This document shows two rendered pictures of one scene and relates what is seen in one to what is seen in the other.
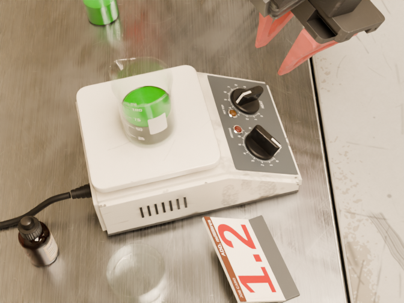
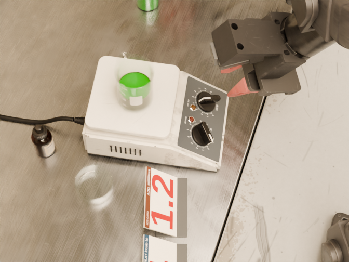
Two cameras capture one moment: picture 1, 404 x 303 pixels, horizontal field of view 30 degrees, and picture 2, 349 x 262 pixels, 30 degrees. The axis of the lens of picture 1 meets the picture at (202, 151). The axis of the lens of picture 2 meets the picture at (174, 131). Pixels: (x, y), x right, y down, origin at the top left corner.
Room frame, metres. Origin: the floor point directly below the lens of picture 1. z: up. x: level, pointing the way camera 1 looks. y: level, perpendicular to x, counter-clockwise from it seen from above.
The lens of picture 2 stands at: (-0.03, -0.11, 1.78)
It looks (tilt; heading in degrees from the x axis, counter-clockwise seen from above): 62 degrees down; 13
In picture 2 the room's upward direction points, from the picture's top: 4 degrees clockwise
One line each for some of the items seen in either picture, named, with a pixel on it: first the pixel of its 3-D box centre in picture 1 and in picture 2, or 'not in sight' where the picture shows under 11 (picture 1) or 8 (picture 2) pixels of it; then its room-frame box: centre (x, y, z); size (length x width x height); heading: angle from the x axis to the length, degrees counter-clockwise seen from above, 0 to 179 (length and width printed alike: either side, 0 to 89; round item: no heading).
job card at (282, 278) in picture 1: (250, 256); (166, 201); (0.30, -0.04, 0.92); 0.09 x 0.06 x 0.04; 16
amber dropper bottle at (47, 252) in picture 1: (35, 237); (41, 138); (0.33, 0.16, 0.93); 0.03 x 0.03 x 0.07
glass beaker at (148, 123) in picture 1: (143, 101); (133, 82); (0.41, 0.05, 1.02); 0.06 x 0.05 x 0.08; 51
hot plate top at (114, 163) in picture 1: (146, 125); (133, 96); (0.41, 0.05, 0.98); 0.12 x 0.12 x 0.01; 8
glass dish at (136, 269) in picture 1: (136, 274); (94, 184); (0.30, 0.07, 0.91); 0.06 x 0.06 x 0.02
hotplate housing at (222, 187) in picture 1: (177, 145); (151, 114); (0.42, 0.02, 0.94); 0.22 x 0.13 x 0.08; 99
